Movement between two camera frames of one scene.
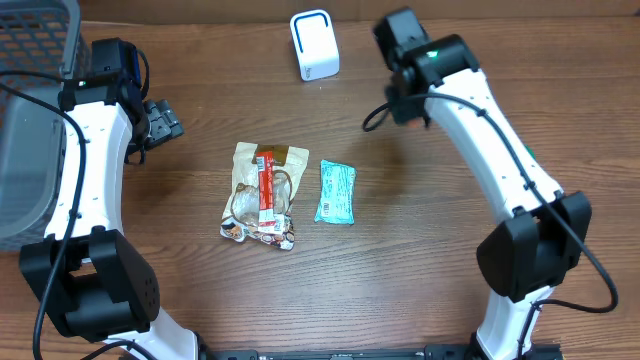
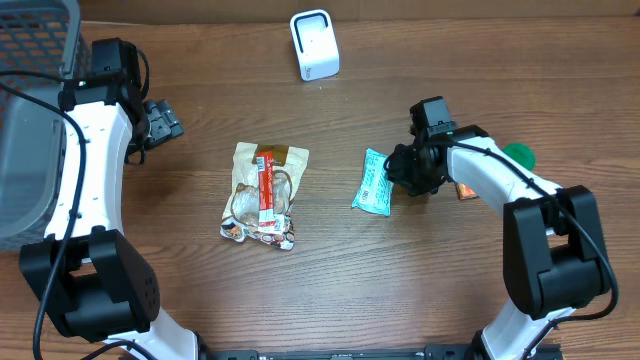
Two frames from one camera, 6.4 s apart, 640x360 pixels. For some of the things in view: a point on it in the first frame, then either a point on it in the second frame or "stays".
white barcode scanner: x=314 y=44 stays
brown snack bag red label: x=265 y=182 stays
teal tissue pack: x=338 y=190 → x=376 y=187
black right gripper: x=402 y=114 → x=399 y=173
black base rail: x=348 y=352 stays
